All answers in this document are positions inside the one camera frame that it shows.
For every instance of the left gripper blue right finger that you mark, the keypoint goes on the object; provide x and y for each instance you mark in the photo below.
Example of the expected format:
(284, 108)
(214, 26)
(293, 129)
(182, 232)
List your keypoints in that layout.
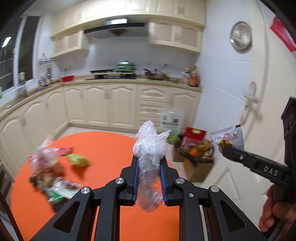
(162, 176)

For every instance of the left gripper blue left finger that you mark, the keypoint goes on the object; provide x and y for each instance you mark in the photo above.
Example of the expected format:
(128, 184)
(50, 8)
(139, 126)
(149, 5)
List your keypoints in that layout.
(135, 179)

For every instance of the green food scrap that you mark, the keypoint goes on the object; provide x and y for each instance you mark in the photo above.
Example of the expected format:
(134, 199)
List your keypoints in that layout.
(78, 160)

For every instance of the pink printed snack bag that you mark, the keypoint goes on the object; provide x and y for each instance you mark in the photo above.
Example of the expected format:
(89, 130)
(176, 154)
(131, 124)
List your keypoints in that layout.
(229, 137)

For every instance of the yellow snack wrapper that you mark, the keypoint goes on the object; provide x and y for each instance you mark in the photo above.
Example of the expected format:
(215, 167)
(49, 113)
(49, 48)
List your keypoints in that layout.
(61, 190)

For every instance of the small red wrapper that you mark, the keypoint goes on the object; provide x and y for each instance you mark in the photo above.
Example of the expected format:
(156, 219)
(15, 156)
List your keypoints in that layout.
(64, 151)

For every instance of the red-printed clear plastic bag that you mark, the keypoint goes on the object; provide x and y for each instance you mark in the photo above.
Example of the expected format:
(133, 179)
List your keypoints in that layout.
(44, 157)

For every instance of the kitchen faucet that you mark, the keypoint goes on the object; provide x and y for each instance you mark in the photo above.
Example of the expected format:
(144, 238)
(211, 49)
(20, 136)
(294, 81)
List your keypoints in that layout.
(22, 90)

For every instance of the kitchen window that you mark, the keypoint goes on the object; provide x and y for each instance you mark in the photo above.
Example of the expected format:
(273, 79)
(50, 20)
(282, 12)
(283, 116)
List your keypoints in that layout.
(17, 48)

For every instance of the person's right hand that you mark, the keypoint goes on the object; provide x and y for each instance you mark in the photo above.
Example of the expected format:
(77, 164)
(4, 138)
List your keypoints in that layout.
(272, 210)

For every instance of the round orange table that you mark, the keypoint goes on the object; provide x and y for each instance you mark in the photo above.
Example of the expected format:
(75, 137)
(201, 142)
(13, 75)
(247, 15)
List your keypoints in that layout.
(108, 154)

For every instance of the cardboard box with groceries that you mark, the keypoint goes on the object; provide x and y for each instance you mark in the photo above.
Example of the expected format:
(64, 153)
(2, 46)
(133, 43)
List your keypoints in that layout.
(198, 160)

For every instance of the red rice bag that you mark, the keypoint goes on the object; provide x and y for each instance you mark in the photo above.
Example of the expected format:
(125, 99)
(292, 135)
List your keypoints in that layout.
(192, 137)

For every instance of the green white rice bag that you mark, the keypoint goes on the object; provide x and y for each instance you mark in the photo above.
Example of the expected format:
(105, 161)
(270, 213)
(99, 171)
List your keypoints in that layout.
(172, 119)

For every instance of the cream lower cabinets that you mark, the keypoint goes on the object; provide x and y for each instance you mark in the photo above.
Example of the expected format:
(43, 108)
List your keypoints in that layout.
(114, 105)

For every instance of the cream cabinets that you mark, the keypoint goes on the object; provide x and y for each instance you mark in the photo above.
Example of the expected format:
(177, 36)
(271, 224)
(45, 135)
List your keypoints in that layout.
(174, 24)
(114, 105)

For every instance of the dark brown food scrap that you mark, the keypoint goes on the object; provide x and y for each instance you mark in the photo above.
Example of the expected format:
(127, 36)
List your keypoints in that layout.
(45, 179)

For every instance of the cream door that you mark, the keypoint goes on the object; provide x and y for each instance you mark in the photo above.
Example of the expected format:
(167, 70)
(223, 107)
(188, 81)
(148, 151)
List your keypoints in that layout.
(226, 74)

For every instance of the steel wok pan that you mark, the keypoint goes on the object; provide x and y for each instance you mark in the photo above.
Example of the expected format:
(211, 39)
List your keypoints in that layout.
(157, 74)

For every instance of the gas stove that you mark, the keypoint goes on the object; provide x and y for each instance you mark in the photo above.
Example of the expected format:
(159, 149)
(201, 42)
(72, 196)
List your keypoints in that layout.
(111, 74)

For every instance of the green electric hot pot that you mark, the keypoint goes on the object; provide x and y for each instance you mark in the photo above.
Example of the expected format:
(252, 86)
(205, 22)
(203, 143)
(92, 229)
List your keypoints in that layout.
(125, 66)

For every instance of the condiment bottles group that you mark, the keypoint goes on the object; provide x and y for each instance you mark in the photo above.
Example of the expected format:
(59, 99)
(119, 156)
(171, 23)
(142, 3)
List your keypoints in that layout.
(191, 76)

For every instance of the red plastic basin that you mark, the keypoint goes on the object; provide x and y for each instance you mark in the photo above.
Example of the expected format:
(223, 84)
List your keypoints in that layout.
(67, 78)

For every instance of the steel sink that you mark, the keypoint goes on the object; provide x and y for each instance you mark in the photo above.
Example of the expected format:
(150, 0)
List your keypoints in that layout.
(19, 99)

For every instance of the hanging utensil rack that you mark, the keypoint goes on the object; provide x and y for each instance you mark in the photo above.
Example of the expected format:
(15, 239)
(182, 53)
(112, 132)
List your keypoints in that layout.
(46, 78)

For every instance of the black range hood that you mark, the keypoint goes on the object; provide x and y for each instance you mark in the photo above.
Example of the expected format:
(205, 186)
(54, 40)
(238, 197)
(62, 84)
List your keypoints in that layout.
(118, 28)

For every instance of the cream upper cabinets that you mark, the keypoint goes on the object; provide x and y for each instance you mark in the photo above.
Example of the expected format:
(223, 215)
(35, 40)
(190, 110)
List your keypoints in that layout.
(174, 24)

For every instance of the door handle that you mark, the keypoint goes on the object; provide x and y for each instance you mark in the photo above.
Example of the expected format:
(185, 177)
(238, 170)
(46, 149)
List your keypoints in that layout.
(250, 98)

